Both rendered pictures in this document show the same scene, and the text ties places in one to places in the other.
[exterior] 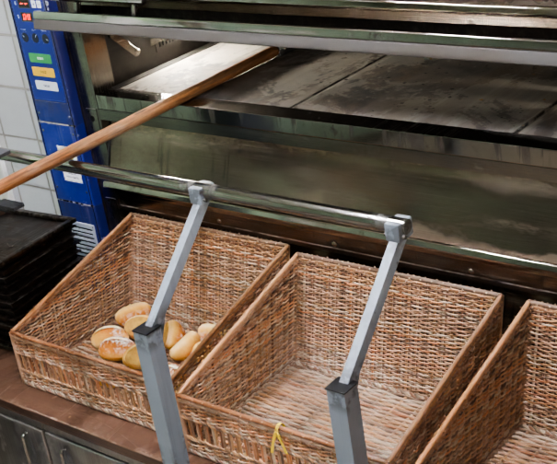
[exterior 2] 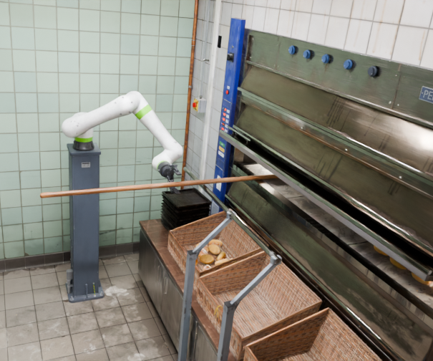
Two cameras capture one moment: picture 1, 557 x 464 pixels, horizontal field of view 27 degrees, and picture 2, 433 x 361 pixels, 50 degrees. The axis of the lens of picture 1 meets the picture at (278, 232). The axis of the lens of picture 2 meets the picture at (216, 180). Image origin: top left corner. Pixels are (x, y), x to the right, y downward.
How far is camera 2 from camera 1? 0.64 m
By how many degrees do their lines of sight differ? 19
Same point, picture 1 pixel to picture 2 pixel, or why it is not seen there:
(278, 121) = (278, 200)
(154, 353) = (190, 261)
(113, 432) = (180, 280)
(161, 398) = (187, 277)
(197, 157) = (253, 200)
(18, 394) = (163, 252)
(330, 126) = (292, 211)
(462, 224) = (318, 268)
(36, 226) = (199, 199)
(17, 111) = (212, 157)
